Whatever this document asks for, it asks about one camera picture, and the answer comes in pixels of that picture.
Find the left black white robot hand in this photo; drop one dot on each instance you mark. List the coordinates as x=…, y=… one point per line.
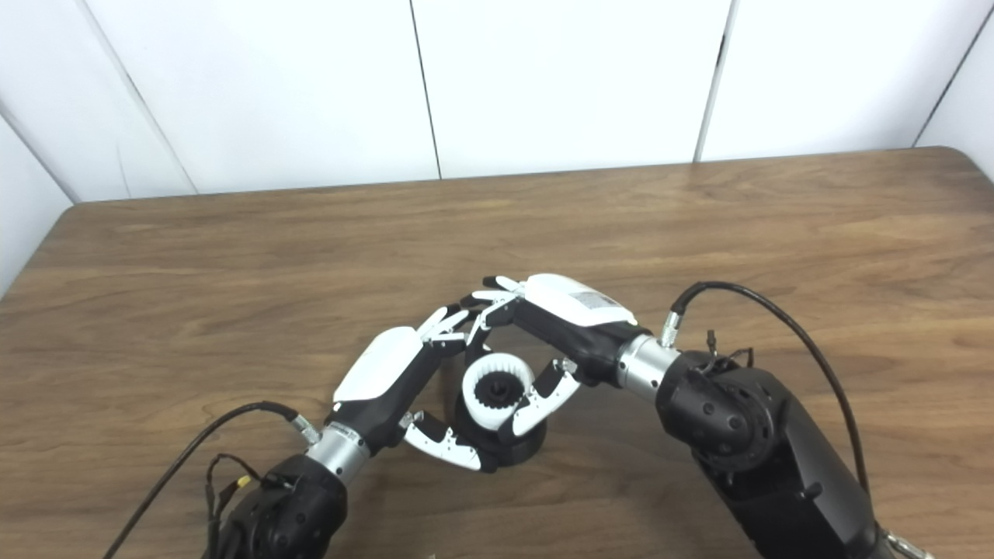
x=380, y=380

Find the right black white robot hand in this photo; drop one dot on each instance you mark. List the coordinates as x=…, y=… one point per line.
x=575, y=318

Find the round black plastic part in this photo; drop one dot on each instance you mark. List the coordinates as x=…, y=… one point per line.
x=495, y=390

